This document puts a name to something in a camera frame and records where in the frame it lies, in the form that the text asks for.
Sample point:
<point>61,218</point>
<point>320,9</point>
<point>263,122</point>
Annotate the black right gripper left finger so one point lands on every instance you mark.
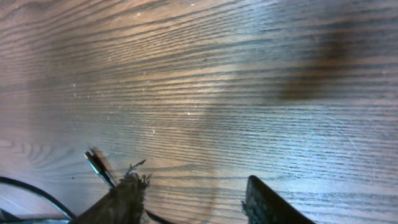
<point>123,204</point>

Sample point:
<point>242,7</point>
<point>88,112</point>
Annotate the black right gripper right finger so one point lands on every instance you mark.
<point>262,205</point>

